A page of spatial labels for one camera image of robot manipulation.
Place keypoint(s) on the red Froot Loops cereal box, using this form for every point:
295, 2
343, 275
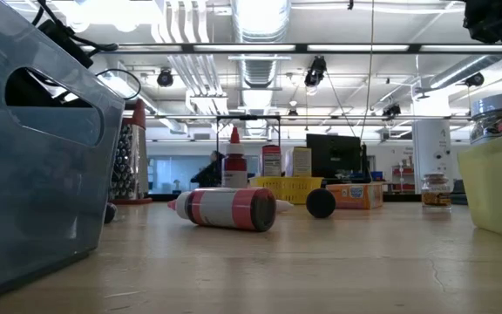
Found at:
271, 161

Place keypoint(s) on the white round column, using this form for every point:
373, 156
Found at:
429, 148

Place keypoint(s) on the black computer monitor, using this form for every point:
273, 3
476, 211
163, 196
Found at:
334, 154

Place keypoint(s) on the silver ventilation duct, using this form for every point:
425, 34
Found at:
259, 26

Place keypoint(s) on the yellow translucent plastic bin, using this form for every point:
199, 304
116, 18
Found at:
499, 187

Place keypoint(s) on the red food colouring bottle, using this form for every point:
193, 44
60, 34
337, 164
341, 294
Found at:
225, 209
235, 165

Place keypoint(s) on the yellow plastic basket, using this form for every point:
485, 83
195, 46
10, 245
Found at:
290, 187

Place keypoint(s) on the dark dropper bottle white cap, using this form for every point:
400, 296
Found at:
110, 213

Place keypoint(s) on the purple food colouring bottle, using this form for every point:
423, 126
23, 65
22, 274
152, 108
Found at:
320, 203

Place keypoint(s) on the small glass spice jar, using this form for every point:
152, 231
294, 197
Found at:
436, 194

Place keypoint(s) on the thin black background frame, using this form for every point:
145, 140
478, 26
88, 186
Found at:
248, 117

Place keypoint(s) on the glass jar with silver lid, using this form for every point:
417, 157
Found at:
495, 109

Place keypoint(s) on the yellow Corn Pops cereal box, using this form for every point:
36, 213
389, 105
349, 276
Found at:
301, 162

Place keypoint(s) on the black overhead frame beam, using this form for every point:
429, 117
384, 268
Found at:
301, 48

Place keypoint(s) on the orange Mini Wheats cereal box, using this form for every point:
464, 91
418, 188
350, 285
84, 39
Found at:
355, 196

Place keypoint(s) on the small shelf with items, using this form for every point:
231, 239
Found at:
401, 176

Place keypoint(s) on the person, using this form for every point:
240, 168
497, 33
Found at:
211, 172

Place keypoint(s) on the grey translucent plastic bin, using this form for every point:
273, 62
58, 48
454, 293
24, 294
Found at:
37, 196

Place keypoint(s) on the black overhead camera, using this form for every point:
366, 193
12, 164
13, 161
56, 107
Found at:
316, 72

